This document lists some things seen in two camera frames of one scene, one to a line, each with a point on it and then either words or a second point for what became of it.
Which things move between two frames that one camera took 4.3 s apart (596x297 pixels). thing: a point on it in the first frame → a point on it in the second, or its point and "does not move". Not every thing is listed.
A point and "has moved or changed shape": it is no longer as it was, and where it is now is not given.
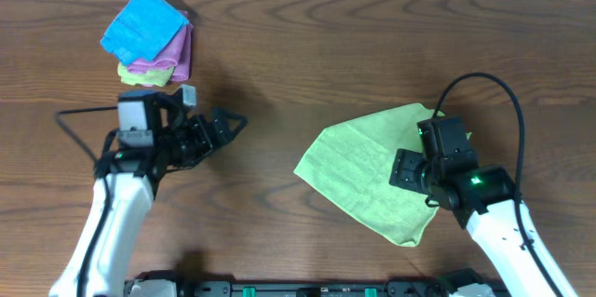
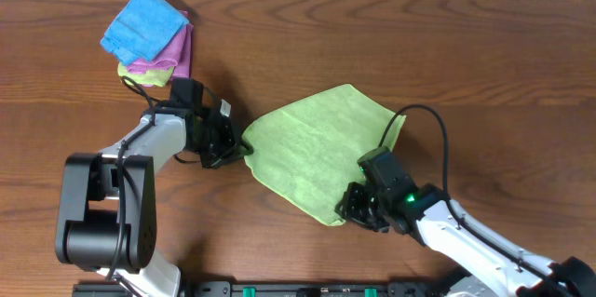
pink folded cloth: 177,54 does not move
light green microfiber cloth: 352,163 has moved or changed shape
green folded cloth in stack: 150,77 does not move
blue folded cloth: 145,28 does not move
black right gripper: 406,169 → 358,204
